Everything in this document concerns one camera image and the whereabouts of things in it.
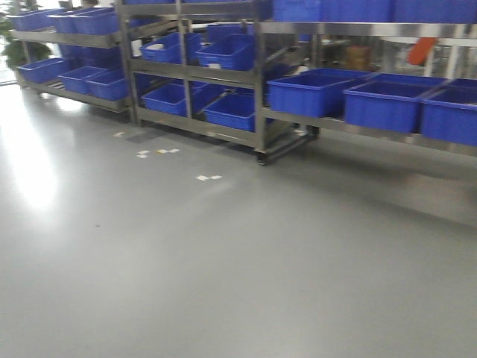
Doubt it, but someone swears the steel shelf rack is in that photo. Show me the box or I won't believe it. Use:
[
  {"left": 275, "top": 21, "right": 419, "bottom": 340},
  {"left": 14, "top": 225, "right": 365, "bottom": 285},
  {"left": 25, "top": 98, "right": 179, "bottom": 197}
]
[
  {"left": 115, "top": 1, "right": 320, "bottom": 166},
  {"left": 7, "top": 0, "right": 132, "bottom": 113},
  {"left": 260, "top": 18, "right": 477, "bottom": 157}
]

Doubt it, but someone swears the middle steel shelf rack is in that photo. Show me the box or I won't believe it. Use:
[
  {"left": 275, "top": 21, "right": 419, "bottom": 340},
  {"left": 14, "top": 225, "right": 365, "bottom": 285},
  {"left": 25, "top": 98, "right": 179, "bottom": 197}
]
[{"left": 115, "top": 1, "right": 320, "bottom": 166}]

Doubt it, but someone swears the blue bin middle lower right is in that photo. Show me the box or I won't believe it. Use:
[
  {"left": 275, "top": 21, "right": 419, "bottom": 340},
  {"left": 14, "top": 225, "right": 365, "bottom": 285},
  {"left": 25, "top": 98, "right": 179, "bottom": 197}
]
[{"left": 203, "top": 94, "right": 256, "bottom": 132}]

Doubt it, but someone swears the blue bin middle lower left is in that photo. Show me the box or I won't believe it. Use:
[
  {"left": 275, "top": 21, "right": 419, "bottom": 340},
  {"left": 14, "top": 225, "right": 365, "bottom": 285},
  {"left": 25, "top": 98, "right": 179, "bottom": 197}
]
[{"left": 141, "top": 82, "right": 209, "bottom": 117}]

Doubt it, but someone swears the blue bin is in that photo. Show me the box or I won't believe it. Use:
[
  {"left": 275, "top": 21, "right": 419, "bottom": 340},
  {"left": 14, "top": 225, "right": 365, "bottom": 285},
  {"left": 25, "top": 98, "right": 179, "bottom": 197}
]
[
  {"left": 140, "top": 32, "right": 202, "bottom": 64},
  {"left": 203, "top": 94, "right": 256, "bottom": 132},
  {"left": 7, "top": 8, "right": 65, "bottom": 31},
  {"left": 57, "top": 66, "right": 106, "bottom": 95},
  {"left": 18, "top": 57, "right": 72, "bottom": 84},
  {"left": 86, "top": 69, "right": 129, "bottom": 101},
  {"left": 196, "top": 34, "right": 256, "bottom": 71},
  {"left": 47, "top": 7, "right": 119, "bottom": 35},
  {"left": 141, "top": 82, "right": 209, "bottom": 117}
]

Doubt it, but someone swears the right steel shelf rack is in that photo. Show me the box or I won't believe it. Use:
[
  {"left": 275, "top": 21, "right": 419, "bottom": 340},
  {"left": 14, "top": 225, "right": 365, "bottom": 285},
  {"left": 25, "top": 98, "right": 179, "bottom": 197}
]
[{"left": 260, "top": 18, "right": 477, "bottom": 157}]

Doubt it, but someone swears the orange object behind rack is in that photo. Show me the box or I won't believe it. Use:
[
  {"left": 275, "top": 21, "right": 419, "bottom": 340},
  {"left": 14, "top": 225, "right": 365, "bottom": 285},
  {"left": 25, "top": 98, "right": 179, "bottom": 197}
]
[{"left": 407, "top": 37, "right": 437, "bottom": 66}]

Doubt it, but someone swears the blue bin middle upper right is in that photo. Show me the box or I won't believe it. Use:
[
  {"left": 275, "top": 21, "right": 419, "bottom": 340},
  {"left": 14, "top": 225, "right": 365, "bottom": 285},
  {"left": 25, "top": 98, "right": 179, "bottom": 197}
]
[{"left": 196, "top": 34, "right": 256, "bottom": 71}]

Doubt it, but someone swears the left steel shelf rack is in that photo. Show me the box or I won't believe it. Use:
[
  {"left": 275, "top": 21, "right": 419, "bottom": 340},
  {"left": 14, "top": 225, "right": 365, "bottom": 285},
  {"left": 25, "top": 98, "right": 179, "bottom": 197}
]
[{"left": 7, "top": 0, "right": 132, "bottom": 113}]

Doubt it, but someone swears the blue bin middle upper left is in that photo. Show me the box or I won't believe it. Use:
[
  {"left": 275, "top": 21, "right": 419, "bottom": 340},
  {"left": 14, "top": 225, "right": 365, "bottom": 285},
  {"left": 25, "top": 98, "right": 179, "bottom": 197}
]
[{"left": 140, "top": 32, "right": 202, "bottom": 64}]

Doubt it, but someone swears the blue bin rack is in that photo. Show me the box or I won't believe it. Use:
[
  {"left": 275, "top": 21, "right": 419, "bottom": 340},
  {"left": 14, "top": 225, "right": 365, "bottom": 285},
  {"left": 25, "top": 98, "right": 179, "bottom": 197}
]
[
  {"left": 267, "top": 69, "right": 372, "bottom": 118},
  {"left": 344, "top": 73, "right": 447, "bottom": 134},
  {"left": 420, "top": 78, "right": 476, "bottom": 146}
]

